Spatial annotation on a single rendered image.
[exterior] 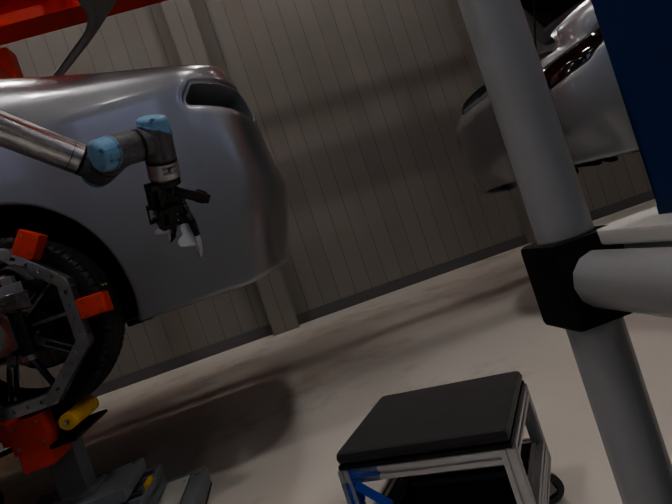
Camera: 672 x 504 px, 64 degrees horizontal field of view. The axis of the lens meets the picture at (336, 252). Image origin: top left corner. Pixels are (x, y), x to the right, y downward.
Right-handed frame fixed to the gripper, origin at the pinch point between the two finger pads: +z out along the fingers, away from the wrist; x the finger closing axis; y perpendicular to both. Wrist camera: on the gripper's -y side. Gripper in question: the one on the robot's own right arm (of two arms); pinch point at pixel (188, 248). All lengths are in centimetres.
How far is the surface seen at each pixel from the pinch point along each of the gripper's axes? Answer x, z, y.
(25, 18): -328, -54, -81
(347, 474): 58, 38, 3
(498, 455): 86, 26, -12
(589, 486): 94, 58, -47
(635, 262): 116, -49, 41
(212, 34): -453, -19, -315
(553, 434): 75, 71, -71
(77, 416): -43, 63, 30
